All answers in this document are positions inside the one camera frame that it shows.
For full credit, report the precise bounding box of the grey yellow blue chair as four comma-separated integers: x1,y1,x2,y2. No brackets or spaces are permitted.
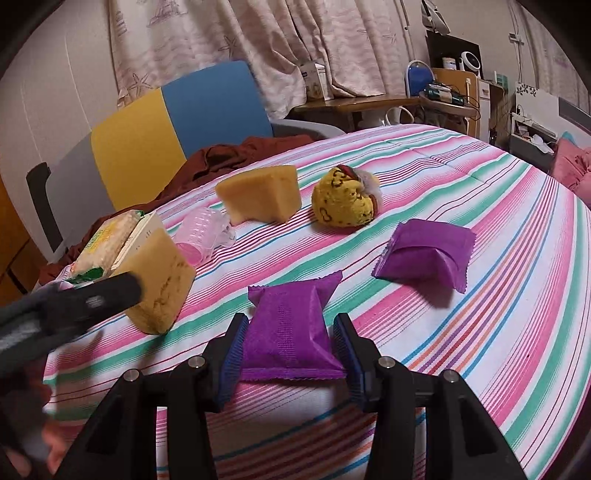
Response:
44,60,347,217

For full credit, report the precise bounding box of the black upright post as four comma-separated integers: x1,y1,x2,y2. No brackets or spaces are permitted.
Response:
25,162,63,264

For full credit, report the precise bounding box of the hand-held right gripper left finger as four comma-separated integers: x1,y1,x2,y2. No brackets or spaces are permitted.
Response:
67,313,252,480

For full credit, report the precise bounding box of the maroon cloth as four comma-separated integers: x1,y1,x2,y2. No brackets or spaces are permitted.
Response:
37,135,315,287

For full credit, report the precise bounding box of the pink cushion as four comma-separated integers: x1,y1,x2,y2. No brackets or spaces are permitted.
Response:
551,131,591,206

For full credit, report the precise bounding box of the white carton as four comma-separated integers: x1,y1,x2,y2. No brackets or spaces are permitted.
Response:
305,62,334,101

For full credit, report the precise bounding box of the striped blanket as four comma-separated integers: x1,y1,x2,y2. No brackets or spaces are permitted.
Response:
41,124,591,480

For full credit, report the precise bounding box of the wooden wardrobe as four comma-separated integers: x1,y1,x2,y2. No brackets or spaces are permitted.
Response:
0,178,47,305

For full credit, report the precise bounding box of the white floral panel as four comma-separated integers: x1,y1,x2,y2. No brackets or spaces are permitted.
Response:
515,82,560,139

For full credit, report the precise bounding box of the black shelf unit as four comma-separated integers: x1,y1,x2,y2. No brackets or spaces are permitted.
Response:
425,32,482,79

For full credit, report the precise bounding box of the wooden board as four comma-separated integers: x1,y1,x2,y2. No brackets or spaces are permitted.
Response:
431,68,478,108

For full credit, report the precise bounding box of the green white packet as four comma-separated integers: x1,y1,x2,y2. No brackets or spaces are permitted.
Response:
65,210,146,282

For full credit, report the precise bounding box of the wooden desk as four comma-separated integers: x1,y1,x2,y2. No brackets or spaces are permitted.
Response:
291,95,481,134

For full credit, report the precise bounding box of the white carton box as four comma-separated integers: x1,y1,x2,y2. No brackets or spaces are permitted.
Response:
111,213,167,273

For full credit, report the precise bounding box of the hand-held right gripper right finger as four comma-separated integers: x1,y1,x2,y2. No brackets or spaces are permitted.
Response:
332,313,527,480

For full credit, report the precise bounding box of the patterned beige curtain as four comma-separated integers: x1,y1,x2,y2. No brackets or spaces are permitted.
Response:
108,0,462,121

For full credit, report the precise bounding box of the tan sponge block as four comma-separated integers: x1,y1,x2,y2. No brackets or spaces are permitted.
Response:
113,228,197,335
216,165,303,225

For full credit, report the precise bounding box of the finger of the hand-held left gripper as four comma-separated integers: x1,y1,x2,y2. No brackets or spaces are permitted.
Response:
41,272,143,344

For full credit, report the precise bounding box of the purple packet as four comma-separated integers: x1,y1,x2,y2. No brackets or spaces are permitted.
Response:
372,219,477,294
247,270,345,381

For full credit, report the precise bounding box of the yellow plush toy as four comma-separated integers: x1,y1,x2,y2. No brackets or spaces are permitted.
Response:
311,164,382,229

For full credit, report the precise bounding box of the pale side curtain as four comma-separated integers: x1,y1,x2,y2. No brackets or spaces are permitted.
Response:
519,0,585,100

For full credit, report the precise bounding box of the grey panel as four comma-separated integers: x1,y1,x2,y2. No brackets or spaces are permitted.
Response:
558,97,591,136

